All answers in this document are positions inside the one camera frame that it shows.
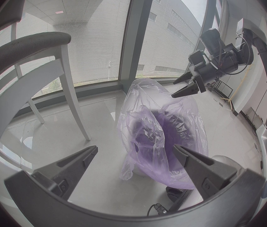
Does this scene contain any window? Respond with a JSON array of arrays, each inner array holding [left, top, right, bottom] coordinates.
[[0, 0, 231, 108]]

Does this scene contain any white curtain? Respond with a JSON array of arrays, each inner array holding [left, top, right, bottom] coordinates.
[[219, 0, 230, 42]]

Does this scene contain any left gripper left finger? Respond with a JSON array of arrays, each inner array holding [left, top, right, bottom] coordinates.
[[32, 145, 99, 200]]

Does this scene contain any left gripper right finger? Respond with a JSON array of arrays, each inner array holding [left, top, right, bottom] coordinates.
[[172, 144, 238, 201]]

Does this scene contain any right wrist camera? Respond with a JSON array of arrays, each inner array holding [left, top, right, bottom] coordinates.
[[188, 51, 206, 69]]

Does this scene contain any small round table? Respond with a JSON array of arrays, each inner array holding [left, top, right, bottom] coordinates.
[[210, 79, 233, 101]]

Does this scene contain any purple plastic bag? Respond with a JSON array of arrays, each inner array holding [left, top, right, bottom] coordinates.
[[117, 78, 208, 190]]

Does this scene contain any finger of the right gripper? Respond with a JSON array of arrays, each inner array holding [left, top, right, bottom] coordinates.
[[173, 71, 192, 84], [171, 83, 199, 98]]

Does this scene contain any wooden coat stand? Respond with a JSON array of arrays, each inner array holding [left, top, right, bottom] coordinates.
[[220, 68, 251, 114]]

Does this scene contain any grey chair with white legs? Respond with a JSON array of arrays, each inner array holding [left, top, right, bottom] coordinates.
[[0, 0, 92, 172]]

